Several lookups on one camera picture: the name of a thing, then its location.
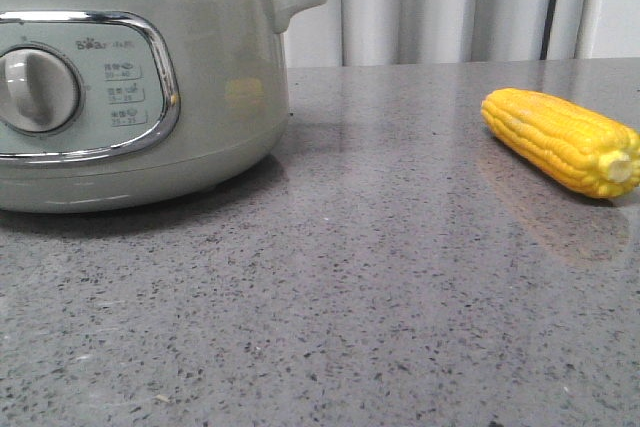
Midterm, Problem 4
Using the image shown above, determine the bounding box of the yellow corn cob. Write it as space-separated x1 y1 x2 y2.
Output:
481 88 639 199

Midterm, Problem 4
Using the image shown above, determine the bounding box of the sage green electric pot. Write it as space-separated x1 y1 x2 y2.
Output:
1 0 326 213

